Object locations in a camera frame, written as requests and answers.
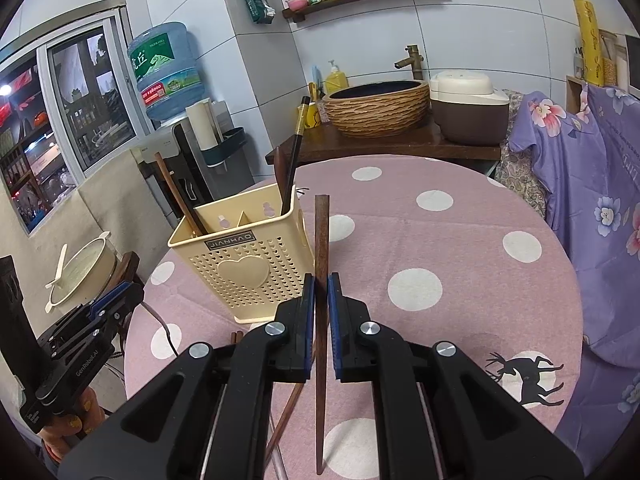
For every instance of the round wooden stool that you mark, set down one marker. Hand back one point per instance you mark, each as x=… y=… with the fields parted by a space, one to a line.
x=129 y=265

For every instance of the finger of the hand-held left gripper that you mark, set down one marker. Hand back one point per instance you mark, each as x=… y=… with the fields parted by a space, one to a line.
x=131 y=305
x=115 y=294

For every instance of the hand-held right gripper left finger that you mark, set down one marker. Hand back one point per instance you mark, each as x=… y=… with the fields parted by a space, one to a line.
x=280 y=350

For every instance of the dark wooden chopstick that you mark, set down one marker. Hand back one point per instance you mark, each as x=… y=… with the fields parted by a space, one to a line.
x=296 y=145

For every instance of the brown and cream rice cooker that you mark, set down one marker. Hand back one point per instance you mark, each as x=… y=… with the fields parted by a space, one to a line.
x=467 y=110

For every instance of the grey patterned cloth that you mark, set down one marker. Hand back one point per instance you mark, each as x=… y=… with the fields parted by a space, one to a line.
x=520 y=170

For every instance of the cream cooking pot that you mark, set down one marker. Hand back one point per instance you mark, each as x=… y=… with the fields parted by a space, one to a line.
x=82 y=275

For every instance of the teal wall holder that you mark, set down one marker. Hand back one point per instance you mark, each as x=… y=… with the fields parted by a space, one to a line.
x=227 y=147

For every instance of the woven pattern wash basin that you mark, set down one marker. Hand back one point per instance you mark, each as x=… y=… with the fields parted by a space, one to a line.
x=375 y=110

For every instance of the bronze faucet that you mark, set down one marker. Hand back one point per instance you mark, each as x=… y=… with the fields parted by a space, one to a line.
x=412 y=62

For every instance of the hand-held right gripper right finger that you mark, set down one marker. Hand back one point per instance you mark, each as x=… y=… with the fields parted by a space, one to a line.
x=350 y=350

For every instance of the water dispenser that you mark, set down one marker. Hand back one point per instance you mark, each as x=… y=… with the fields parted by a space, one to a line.
x=195 y=170

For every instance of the green wall packet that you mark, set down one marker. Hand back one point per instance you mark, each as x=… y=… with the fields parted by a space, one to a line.
x=257 y=4

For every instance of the small pink bowl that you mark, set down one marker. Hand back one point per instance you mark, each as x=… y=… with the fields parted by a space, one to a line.
x=298 y=4

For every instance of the pink polka dot tablecloth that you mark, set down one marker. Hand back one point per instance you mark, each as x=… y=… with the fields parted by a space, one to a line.
x=450 y=310

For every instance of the beige cloth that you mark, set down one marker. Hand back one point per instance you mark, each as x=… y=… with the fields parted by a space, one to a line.
x=115 y=210

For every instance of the purple floral cloth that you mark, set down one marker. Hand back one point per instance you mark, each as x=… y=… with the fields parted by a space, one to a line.
x=595 y=210

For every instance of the glass storage jar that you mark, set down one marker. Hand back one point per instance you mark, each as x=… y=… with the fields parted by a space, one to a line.
x=610 y=72

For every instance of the dark wooden counter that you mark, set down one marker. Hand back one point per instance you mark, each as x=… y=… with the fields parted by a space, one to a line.
x=400 y=142

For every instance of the cream plastic utensil holder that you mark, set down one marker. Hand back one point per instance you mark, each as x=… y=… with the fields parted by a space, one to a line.
x=240 y=270

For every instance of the yellow wrapped roll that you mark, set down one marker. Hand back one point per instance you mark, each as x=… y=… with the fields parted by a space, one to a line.
x=590 y=40

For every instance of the sliding window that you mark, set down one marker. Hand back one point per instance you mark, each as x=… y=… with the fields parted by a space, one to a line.
x=92 y=105

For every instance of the yellow soap pump bottle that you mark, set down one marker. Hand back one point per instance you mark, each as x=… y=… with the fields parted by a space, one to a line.
x=337 y=81

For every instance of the white paper cup tube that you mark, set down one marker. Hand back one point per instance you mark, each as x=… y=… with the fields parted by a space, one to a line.
x=202 y=125

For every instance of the person's left hand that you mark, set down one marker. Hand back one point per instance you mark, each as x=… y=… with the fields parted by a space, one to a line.
x=75 y=422

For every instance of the blue water jug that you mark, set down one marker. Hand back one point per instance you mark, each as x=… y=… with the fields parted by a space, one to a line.
x=165 y=70

